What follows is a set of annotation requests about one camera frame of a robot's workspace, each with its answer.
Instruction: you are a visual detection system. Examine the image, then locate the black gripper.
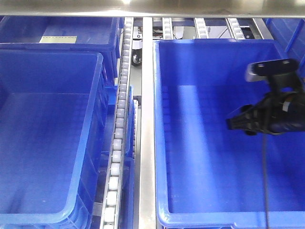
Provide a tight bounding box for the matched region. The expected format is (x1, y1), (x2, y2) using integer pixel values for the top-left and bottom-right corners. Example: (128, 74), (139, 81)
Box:
(226, 94), (295, 135)

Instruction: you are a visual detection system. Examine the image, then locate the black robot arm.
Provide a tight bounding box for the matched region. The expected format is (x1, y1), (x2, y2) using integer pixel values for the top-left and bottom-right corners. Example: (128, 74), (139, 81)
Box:
(226, 92), (305, 135)

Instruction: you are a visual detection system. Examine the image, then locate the steel shelf top beam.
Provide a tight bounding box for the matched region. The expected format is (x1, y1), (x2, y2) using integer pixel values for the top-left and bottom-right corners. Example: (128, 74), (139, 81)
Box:
(0, 0), (305, 18)

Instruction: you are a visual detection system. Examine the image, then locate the large blue target bin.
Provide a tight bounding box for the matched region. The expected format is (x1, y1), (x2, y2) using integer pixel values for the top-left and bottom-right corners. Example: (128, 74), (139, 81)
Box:
(153, 38), (305, 229)

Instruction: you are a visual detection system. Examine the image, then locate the white roller track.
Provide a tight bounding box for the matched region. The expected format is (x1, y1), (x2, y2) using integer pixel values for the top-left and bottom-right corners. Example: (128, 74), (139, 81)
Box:
(100, 17), (134, 229)

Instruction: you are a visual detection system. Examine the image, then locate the blue bin left rear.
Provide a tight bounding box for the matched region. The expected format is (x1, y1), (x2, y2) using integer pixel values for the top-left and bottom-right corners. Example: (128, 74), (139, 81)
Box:
(0, 16), (124, 86)

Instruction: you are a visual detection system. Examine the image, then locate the blue bin left front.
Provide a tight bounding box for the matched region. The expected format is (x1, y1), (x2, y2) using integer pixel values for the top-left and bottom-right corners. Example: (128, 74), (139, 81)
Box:
(0, 49), (108, 229)

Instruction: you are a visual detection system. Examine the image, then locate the black hanging cable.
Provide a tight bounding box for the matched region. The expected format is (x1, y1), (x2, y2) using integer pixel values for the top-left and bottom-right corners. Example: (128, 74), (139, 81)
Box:
(262, 135), (271, 229)

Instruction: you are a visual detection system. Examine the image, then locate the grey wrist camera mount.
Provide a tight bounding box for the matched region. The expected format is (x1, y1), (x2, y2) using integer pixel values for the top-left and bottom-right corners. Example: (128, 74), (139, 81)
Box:
(245, 59), (305, 94)

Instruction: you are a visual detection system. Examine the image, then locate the steel shelf divider rail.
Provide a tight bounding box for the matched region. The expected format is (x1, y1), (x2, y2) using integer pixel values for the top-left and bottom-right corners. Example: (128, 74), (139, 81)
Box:
(138, 17), (157, 229)

